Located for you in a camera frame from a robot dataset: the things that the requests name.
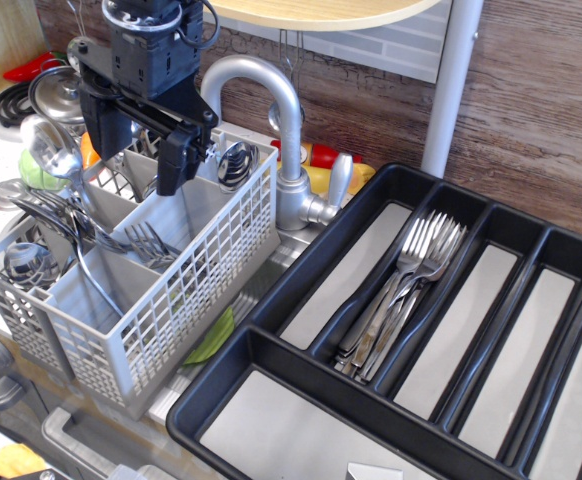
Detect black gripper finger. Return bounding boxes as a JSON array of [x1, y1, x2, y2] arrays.
[[80, 90, 132, 160], [156, 125, 214, 196]]

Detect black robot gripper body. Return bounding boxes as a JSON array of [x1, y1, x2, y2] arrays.
[[75, 1, 217, 138]]

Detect silver metal fork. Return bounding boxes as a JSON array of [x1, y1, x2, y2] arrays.
[[73, 212, 182, 268]]

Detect silver spoon in basket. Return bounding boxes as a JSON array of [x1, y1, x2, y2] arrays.
[[217, 141, 259, 194]]

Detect grey plastic cutlery basket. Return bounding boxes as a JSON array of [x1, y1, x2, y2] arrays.
[[0, 143, 279, 419]]

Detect forks lying in tray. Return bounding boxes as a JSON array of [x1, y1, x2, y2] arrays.
[[335, 211, 467, 381]]

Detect black cutlery tray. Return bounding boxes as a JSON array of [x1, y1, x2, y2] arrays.
[[166, 164, 582, 479]]

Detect orange toy vegetable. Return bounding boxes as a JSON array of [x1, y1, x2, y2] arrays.
[[80, 132, 101, 170]]

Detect large silver spoon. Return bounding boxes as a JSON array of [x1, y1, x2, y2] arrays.
[[20, 114, 95, 216]]

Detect steel pot with lid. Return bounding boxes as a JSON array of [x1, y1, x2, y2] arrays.
[[28, 66, 84, 125]]

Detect green toy vegetable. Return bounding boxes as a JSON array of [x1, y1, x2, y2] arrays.
[[18, 149, 69, 191]]

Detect black stove burner coil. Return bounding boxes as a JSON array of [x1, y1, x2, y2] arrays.
[[0, 82, 35, 128]]

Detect red toy chili pepper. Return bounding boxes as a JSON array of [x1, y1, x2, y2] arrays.
[[2, 51, 66, 83]]

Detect silver kitchen faucet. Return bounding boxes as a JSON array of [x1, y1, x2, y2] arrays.
[[200, 55, 354, 231]]

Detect red and yellow toy bottle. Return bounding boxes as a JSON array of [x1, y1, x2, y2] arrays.
[[270, 139, 377, 196]]

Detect round wooden shelf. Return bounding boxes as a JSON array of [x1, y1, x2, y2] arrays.
[[211, 0, 438, 32]]

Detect round spoon in front compartment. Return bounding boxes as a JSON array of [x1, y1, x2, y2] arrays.
[[4, 242, 61, 290]]

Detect green plastic leaf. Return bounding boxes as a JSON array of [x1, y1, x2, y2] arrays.
[[183, 307, 236, 366]]

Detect white metal pole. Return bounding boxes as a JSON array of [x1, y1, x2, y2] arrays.
[[420, 0, 484, 178]]

